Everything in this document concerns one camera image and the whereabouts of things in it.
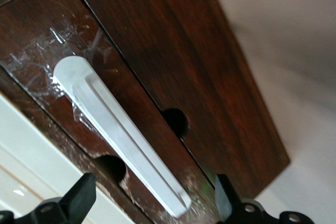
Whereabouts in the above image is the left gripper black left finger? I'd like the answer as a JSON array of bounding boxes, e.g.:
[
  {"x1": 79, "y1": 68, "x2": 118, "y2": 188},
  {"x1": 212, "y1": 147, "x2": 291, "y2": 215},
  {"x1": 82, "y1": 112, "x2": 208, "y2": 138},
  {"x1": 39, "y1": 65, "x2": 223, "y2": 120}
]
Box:
[{"x1": 14, "y1": 172, "x2": 97, "y2": 224}]

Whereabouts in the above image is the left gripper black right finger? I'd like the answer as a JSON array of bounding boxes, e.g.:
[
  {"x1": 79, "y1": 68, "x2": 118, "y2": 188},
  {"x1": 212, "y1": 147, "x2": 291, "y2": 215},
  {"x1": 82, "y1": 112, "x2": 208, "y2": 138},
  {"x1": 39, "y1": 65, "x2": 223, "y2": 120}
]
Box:
[{"x1": 214, "y1": 173, "x2": 316, "y2": 224}]

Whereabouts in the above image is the white drawer handle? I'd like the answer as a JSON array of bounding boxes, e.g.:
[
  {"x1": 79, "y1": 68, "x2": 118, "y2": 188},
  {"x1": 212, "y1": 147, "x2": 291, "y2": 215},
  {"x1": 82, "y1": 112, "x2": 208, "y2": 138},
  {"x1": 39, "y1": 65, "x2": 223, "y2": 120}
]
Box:
[{"x1": 51, "y1": 55, "x2": 193, "y2": 219}]

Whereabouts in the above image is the plain dark wooden drawer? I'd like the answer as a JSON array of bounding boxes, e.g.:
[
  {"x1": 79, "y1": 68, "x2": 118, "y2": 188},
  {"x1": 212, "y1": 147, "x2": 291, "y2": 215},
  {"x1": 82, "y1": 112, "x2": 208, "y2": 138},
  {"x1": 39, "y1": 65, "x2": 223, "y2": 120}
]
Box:
[{"x1": 67, "y1": 0, "x2": 291, "y2": 200}]

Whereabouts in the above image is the cream white box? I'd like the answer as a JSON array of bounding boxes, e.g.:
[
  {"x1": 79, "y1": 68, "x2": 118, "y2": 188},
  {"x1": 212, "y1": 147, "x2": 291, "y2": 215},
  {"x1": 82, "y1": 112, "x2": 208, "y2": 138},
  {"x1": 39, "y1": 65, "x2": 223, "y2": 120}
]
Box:
[{"x1": 0, "y1": 91, "x2": 124, "y2": 224}]

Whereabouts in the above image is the table cover sheet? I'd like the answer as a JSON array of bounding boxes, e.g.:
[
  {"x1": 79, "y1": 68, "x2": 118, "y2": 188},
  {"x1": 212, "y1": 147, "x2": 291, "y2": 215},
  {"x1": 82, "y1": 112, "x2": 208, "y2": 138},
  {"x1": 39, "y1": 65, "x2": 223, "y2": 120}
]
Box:
[{"x1": 206, "y1": 0, "x2": 336, "y2": 224}]

